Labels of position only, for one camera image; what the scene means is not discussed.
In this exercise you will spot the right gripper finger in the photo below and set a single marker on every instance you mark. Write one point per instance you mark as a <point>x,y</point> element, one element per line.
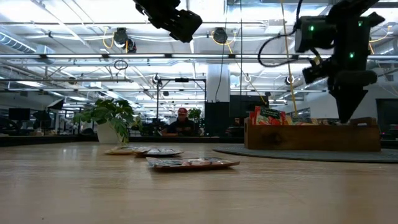
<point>346,102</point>

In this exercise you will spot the orange tea packet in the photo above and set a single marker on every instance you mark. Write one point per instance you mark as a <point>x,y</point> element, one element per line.
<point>297,122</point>

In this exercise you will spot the red tea packet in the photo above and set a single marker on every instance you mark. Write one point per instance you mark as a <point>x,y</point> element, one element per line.
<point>264,119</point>

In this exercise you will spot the black gantry frame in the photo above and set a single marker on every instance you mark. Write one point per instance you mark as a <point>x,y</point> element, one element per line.
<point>182,80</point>

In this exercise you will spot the person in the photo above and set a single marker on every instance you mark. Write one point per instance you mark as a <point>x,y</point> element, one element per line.
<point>182,127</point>

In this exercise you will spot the dark wall screen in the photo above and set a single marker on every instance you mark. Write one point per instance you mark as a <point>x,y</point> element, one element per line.
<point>387,112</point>

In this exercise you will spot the wooden compartment tray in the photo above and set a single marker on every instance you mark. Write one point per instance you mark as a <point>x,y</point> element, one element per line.
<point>311,138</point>

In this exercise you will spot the large black monitor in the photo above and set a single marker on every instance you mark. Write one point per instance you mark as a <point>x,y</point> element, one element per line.
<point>239,105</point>

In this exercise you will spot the long ceiling light bar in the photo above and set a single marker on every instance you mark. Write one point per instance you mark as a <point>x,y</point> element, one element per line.
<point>93,90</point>
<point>140,56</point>

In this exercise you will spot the distant green plant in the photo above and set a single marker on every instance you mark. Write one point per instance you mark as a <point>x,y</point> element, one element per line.
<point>195,113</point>

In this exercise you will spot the green potted plant white pot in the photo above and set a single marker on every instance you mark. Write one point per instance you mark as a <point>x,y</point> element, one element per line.
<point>109,130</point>

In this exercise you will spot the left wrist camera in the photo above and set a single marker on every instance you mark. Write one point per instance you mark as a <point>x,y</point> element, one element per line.
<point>186,25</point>

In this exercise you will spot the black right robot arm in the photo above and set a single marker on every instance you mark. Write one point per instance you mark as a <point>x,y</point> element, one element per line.
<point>351,7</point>

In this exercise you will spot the round grey woven mat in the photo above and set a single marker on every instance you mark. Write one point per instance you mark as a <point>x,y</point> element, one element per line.
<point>311,155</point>

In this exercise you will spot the small black monitor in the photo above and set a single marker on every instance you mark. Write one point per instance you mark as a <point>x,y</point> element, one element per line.
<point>19,114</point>

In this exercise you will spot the black cabinet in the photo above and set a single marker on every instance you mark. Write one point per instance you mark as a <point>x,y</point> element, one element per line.
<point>217,119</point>

